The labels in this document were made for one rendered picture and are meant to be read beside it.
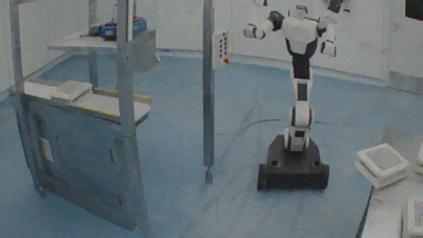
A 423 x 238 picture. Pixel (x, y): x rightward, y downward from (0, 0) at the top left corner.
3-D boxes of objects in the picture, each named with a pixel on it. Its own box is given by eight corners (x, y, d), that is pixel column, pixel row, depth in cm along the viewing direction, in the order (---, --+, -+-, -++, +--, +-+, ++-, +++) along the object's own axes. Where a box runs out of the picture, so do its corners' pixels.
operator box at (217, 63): (228, 63, 299) (228, 29, 288) (219, 70, 285) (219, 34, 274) (220, 61, 301) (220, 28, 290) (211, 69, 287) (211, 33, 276)
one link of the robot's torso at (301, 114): (289, 128, 301) (289, 69, 314) (311, 129, 299) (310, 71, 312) (291, 122, 287) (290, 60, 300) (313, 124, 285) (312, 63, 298)
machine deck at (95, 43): (156, 35, 224) (156, 28, 222) (116, 55, 193) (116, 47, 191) (81, 34, 247) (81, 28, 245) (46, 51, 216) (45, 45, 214)
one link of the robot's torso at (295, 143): (284, 138, 335) (289, 102, 296) (307, 139, 333) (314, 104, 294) (283, 155, 327) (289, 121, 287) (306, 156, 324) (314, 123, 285)
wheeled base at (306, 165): (263, 148, 368) (265, 112, 354) (317, 149, 362) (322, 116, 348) (261, 189, 311) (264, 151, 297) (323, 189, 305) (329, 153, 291)
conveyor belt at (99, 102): (150, 112, 240) (150, 104, 238) (126, 131, 219) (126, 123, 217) (26, 87, 290) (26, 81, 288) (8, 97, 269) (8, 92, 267)
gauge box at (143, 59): (156, 66, 232) (156, 33, 224) (145, 72, 223) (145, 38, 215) (126, 63, 240) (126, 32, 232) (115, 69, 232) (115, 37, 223)
